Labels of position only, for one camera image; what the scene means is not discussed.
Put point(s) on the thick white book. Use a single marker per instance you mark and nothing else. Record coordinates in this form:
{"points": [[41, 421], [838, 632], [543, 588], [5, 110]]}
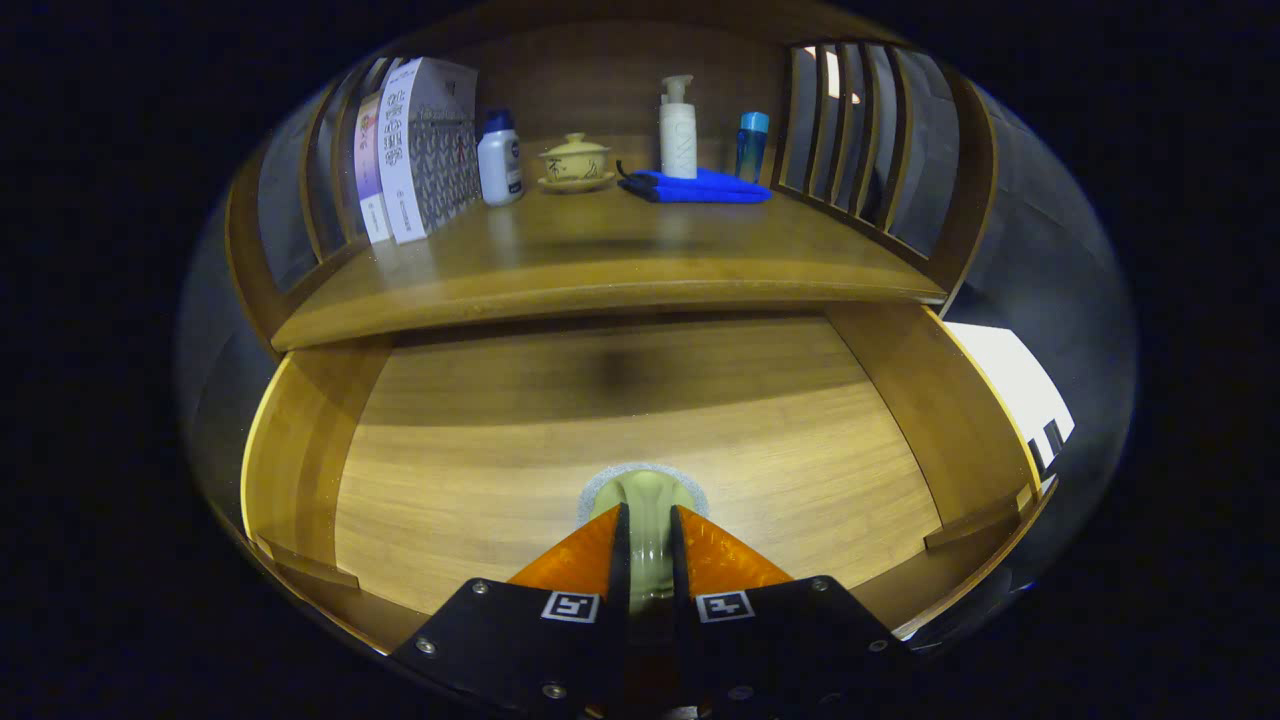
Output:
{"points": [[420, 150]]}

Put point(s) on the wooden cabinet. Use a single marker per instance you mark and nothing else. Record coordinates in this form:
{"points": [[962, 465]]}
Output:
{"points": [[600, 70]]}

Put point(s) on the white pump bottle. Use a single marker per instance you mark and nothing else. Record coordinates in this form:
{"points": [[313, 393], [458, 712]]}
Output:
{"points": [[678, 135]]}

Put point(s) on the yellow lidded teacup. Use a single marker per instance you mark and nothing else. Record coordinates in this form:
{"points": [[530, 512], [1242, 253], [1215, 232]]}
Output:
{"points": [[575, 160]]}

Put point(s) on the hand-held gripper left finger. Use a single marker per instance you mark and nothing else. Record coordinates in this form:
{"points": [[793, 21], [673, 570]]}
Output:
{"points": [[619, 570]]}

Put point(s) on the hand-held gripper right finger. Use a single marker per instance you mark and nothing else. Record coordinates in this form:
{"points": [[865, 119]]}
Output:
{"points": [[680, 575]]}

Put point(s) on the white bottle with blue cap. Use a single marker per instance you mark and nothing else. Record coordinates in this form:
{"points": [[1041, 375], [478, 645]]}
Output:
{"points": [[498, 165]]}

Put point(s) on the yellow saucer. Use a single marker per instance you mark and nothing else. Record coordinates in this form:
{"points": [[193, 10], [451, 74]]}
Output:
{"points": [[575, 186]]}

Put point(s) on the wooden drawer with black knob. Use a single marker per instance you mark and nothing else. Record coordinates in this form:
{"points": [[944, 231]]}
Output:
{"points": [[600, 420]]}

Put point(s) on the green scrub brush grey pad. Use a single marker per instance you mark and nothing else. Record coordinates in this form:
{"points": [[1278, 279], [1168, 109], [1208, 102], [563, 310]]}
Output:
{"points": [[648, 510]]}

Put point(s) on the white metal cabinet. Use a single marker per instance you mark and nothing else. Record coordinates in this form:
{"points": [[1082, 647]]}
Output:
{"points": [[1010, 380]]}

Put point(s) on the wooden countertop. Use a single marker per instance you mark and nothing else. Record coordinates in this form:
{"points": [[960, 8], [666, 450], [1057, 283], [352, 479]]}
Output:
{"points": [[620, 250]]}

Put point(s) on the pink purple book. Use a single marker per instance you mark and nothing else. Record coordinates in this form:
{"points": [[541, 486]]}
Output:
{"points": [[370, 170]]}

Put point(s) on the folded blue cloth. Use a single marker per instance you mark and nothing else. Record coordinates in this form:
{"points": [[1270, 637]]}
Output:
{"points": [[720, 188]]}

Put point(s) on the clear blue bottle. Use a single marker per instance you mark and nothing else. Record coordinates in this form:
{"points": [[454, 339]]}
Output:
{"points": [[752, 150]]}

